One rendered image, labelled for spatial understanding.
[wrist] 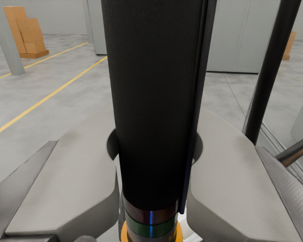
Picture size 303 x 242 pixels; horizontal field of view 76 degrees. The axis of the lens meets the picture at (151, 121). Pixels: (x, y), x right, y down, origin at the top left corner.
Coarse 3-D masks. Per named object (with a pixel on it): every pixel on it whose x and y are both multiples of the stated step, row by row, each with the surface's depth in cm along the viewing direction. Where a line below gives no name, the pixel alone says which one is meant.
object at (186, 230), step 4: (184, 220) 17; (180, 224) 17; (184, 224) 17; (184, 228) 16; (188, 228) 16; (184, 232) 16; (188, 232) 16; (192, 232) 16; (184, 236) 16; (188, 236) 16
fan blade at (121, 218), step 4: (120, 196) 74; (120, 200) 73; (120, 204) 72; (120, 208) 72; (124, 208) 64; (120, 212) 71; (124, 212) 63; (120, 216) 71; (124, 216) 63; (120, 220) 71; (124, 220) 63; (120, 232) 72; (120, 236) 72; (120, 240) 72
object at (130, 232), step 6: (126, 222) 12; (174, 228) 12; (132, 234) 12; (168, 234) 11; (174, 234) 12; (132, 240) 12; (138, 240) 11; (144, 240) 11; (150, 240) 11; (156, 240) 11; (162, 240) 11; (168, 240) 12
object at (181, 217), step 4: (184, 212) 18; (180, 216) 18; (184, 216) 18; (180, 220) 17; (192, 236) 16; (196, 236) 16; (184, 240) 16; (188, 240) 16; (192, 240) 16; (196, 240) 16; (200, 240) 16
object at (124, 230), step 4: (124, 224) 14; (124, 228) 14; (180, 228) 14; (124, 232) 14; (180, 232) 14; (124, 236) 13; (180, 236) 13; (124, 240) 13; (176, 240) 13; (180, 240) 13
